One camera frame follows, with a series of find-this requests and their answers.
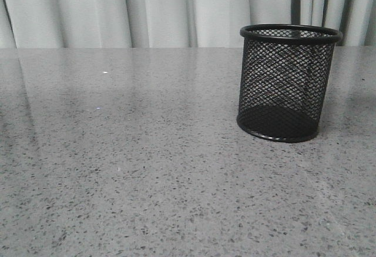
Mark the grey pleated curtain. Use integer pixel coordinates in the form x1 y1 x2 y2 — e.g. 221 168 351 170
1 0 375 48

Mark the black mesh metal bucket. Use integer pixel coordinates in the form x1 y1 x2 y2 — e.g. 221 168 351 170
237 24 343 143

